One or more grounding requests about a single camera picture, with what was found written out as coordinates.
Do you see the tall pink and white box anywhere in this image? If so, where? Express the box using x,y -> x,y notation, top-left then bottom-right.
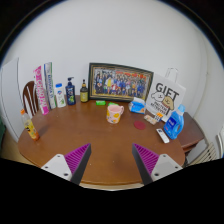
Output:
32,65 -> 50,116

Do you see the orange juice bottle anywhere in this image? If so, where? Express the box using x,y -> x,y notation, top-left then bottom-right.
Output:
20,109 -> 41,142

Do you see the blue tissue pack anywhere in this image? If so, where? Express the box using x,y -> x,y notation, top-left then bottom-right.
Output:
128,96 -> 147,115

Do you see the dark blue pump bottle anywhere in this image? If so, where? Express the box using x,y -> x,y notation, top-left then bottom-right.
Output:
65,76 -> 77,106

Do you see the white refrigerator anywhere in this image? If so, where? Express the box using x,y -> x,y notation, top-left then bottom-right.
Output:
0,57 -> 25,143

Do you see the small snack packet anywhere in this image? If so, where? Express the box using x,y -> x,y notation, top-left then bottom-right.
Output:
143,114 -> 158,126

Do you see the brown wooden side table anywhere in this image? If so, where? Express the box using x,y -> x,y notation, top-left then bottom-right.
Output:
178,112 -> 206,155

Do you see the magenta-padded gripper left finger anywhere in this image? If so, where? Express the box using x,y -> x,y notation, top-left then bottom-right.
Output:
40,143 -> 92,186

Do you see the framed group photo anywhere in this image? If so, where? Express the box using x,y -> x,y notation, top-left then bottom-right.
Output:
87,62 -> 155,103

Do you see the white radiator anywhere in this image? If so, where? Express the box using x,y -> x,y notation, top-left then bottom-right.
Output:
189,141 -> 218,166

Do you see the white paper gift bag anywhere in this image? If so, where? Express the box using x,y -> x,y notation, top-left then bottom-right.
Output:
145,67 -> 187,118

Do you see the puzzle cube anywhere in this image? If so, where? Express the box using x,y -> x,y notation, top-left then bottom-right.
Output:
153,112 -> 164,123

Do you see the blue detergent bottle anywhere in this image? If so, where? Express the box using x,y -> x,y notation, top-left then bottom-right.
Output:
163,104 -> 186,140

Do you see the dark wooden chair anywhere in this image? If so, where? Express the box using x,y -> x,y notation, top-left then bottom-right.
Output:
22,80 -> 40,118

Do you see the tall white and green box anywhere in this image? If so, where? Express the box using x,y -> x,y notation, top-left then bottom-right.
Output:
43,61 -> 58,110

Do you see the flat round red coaster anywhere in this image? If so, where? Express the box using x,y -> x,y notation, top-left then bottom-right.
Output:
133,120 -> 147,131

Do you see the white shampoo bottle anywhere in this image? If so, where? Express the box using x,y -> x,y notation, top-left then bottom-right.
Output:
54,82 -> 67,108

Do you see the white remote control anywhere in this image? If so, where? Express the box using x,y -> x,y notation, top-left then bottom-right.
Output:
155,128 -> 171,144

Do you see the pink mug with orange prints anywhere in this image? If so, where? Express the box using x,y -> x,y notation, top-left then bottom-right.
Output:
105,103 -> 125,125

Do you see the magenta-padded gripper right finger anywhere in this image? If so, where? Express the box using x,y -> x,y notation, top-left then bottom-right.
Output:
131,143 -> 184,186

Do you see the dark bottle with yellow label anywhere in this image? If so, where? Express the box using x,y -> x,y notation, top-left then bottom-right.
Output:
79,78 -> 90,103

